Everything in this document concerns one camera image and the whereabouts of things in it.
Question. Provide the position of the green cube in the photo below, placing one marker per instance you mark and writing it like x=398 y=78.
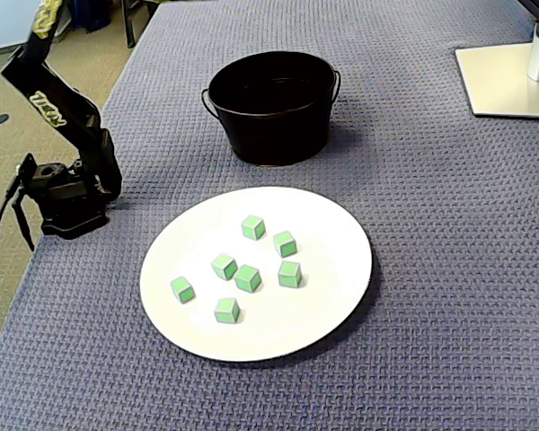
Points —
x=289 y=274
x=248 y=278
x=253 y=227
x=182 y=289
x=224 y=266
x=285 y=243
x=227 y=310

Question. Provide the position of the white round plate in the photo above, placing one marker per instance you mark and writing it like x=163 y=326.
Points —
x=319 y=269

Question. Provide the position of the black metal bucket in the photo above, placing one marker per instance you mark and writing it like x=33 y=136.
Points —
x=278 y=134

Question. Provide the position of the dark furniture legs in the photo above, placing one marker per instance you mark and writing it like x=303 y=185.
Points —
x=132 y=22

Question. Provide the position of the white monitor stand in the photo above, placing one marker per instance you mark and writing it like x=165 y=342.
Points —
x=498 y=81

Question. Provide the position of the black round floor outlet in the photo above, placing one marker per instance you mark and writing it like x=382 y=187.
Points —
x=1 y=119

